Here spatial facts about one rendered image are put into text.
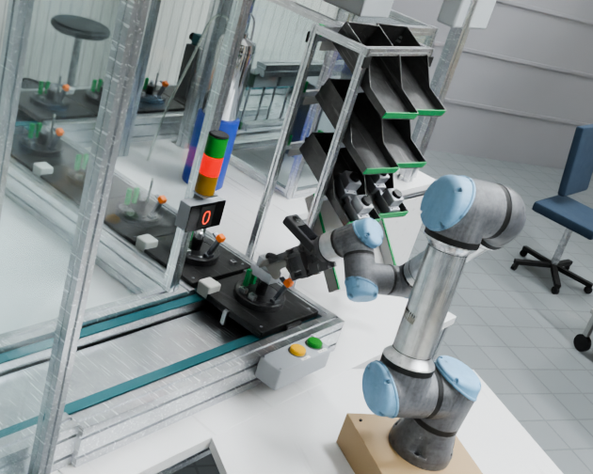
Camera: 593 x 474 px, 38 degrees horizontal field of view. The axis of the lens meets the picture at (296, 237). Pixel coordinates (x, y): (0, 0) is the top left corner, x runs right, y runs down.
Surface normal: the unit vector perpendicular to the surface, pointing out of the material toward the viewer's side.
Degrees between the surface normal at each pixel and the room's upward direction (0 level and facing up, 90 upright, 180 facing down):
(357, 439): 90
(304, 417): 0
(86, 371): 0
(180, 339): 0
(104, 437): 90
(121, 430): 90
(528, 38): 90
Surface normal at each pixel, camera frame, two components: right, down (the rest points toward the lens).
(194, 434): 0.27, -0.87
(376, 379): -0.90, -0.01
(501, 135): 0.36, 0.48
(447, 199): -0.83, -0.25
